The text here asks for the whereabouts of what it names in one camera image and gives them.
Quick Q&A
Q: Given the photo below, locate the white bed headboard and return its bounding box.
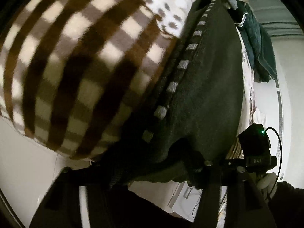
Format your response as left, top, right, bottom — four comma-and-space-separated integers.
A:
254, 37, 303, 188

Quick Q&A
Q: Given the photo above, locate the floral bed blanket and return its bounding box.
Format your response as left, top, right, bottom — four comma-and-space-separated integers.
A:
0, 0, 258, 162

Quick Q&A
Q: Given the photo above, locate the dark green folded quilt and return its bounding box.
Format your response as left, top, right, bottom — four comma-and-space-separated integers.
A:
237, 1, 277, 82

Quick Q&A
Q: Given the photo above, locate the black cable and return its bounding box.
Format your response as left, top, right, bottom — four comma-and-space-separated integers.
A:
264, 127, 283, 200

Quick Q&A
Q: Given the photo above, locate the right grey curtain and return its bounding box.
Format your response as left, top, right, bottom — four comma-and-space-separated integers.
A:
239, 0, 303, 38

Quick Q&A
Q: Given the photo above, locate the folded black grey striped sweater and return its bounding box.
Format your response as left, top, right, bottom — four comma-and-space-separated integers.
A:
224, 0, 248, 28

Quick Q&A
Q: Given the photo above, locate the dark striped knit sweater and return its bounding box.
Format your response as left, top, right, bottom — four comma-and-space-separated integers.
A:
89, 0, 243, 185

